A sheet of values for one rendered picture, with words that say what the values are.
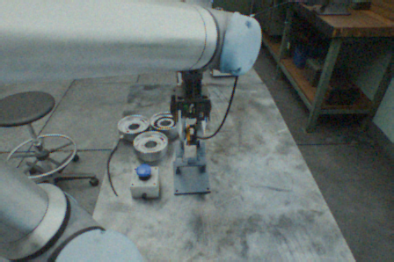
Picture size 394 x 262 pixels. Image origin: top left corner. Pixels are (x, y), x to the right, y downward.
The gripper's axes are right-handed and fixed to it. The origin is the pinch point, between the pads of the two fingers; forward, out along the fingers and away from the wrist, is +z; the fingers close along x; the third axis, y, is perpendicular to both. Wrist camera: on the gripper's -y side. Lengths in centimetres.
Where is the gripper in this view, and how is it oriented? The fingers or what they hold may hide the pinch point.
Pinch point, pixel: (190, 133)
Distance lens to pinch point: 70.6
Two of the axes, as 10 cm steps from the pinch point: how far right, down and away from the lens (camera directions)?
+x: 10.0, -0.6, 0.7
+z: 0.0, 7.9, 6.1
